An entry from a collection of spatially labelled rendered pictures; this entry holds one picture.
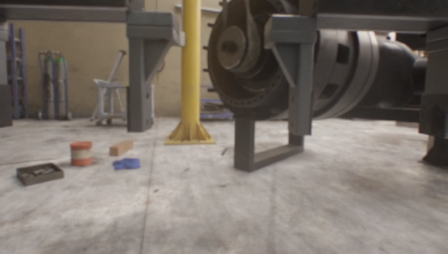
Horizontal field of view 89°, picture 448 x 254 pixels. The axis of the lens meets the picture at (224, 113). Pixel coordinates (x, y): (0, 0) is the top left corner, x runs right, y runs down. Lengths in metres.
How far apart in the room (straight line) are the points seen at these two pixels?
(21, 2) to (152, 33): 0.10
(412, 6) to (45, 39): 7.33
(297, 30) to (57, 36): 7.19
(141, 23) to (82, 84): 6.83
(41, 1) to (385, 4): 0.27
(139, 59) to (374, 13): 0.20
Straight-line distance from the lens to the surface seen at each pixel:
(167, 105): 6.75
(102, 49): 6.99
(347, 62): 0.95
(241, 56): 0.77
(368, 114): 1.73
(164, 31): 0.21
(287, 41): 0.21
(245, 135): 2.07
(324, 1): 0.22
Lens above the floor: 0.69
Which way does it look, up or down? 5 degrees down
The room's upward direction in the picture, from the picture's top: 1 degrees clockwise
